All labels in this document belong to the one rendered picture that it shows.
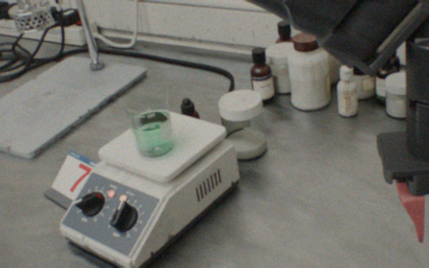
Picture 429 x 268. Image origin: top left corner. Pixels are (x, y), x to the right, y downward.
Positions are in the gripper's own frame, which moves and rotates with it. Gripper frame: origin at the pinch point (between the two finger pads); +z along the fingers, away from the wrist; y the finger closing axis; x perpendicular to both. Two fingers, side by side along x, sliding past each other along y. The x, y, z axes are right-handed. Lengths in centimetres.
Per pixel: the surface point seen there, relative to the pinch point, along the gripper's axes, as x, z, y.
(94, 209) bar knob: -10.6, 2.1, 36.9
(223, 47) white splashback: -64, 5, 26
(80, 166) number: -22.5, 3.3, 42.3
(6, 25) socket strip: -83, 1, 76
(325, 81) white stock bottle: -39.1, 2.1, 8.3
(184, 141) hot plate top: -17.7, -1.9, 26.4
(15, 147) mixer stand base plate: -33, 5, 56
